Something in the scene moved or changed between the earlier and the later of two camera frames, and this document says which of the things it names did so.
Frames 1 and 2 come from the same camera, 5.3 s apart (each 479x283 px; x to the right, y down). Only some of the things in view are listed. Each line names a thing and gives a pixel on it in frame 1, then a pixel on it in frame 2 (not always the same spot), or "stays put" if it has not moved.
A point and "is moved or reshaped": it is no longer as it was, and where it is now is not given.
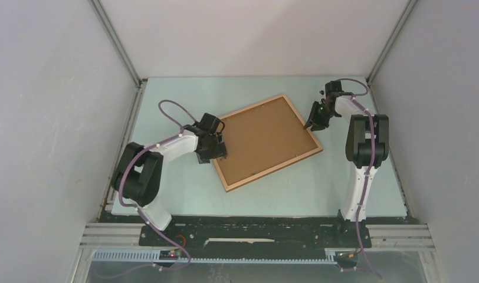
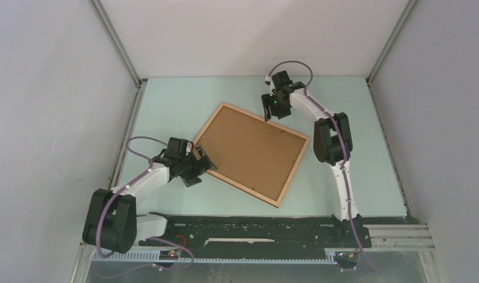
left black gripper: x=219 y=150 -> x=189 y=181
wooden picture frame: x=261 y=139 -> x=239 y=186
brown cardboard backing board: x=261 y=137 is moved or reshaped
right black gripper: x=312 y=117 -> x=267 y=101
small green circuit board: x=172 y=254 stays put
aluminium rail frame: x=118 y=243 stays put
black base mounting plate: x=249 y=233 stays put
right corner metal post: x=404 y=13 stays put
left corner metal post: x=140 y=85 stays put
